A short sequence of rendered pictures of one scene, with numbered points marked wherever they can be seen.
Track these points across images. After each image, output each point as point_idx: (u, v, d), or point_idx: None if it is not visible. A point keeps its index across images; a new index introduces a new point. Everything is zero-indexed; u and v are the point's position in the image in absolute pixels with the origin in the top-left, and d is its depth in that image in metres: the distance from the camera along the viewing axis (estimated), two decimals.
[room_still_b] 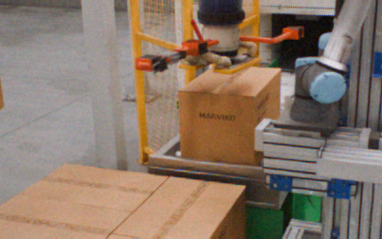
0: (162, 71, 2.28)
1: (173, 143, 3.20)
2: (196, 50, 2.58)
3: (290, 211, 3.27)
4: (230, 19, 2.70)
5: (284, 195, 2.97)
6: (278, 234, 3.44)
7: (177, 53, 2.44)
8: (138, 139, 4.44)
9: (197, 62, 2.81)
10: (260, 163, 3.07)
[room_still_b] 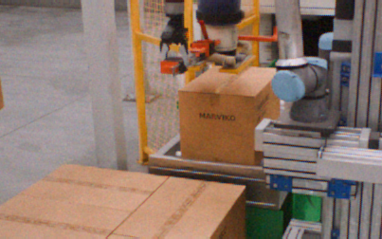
0: (182, 73, 2.27)
1: (173, 143, 3.20)
2: (207, 51, 2.57)
3: (290, 211, 3.27)
4: (232, 19, 2.72)
5: (284, 195, 2.97)
6: (278, 234, 3.44)
7: (194, 55, 2.43)
8: (138, 139, 4.44)
9: (198, 63, 2.80)
10: (260, 163, 3.07)
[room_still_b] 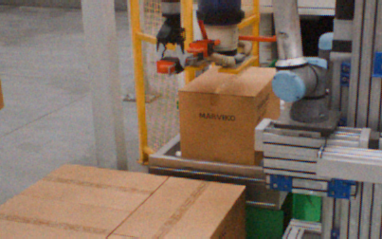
0: (178, 73, 2.27)
1: (173, 143, 3.20)
2: (205, 51, 2.58)
3: (290, 211, 3.27)
4: (232, 19, 2.72)
5: (284, 195, 2.97)
6: (278, 234, 3.44)
7: (191, 55, 2.43)
8: (138, 139, 4.44)
9: (198, 63, 2.81)
10: (260, 163, 3.07)
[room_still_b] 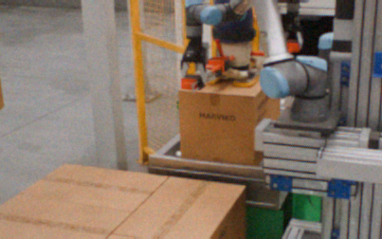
0: (200, 89, 2.51)
1: (173, 143, 3.20)
2: (222, 67, 2.82)
3: (290, 211, 3.27)
4: (245, 37, 2.96)
5: (284, 195, 2.97)
6: (278, 234, 3.44)
7: (211, 72, 2.67)
8: (138, 139, 4.44)
9: (213, 77, 3.05)
10: (260, 163, 3.07)
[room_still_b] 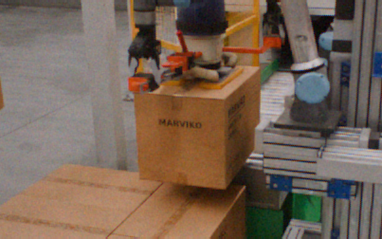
0: (153, 91, 2.03)
1: None
2: (185, 64, 2.33)
3: (290, 211, 3.27)
4: (215, 29, 2.48)
5: (284, 195, 2.97)
6: (278, 234, 3.44)
7: (169, 70, 2.19)
8: None
9: (178, 77, 2.56)
10: (260, 163, 3.07)
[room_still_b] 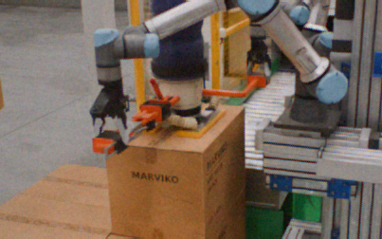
0: (119, 153, 1.83)
1: None
2: (158, 115, 2.13)
3: (290, 211, 3.27)
4: (193, 73, 2.28)
5: (284, 195, 2.97)
6: (278, 234, 3.44)
7: (140, 124, 1.99)
8: None
9: (154, 122, 2.36)
10: (260, 163, 3.07)
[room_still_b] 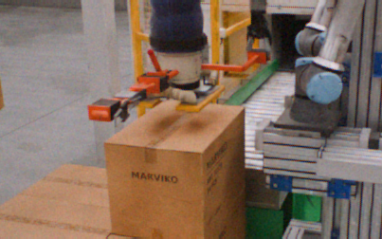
0: (125, 120, 1.79)
1: None
2: (156, 86, 2.10)
3: (290, 211, 3.27)
4: (192, 45, 2.25)
5: (284, 195, 2.97)
6: (278, 234, 3.44)
7: (136, 94, 1.95)
8: None
9: (153, 97, 2.33)
10: (260, 163, 3.07)
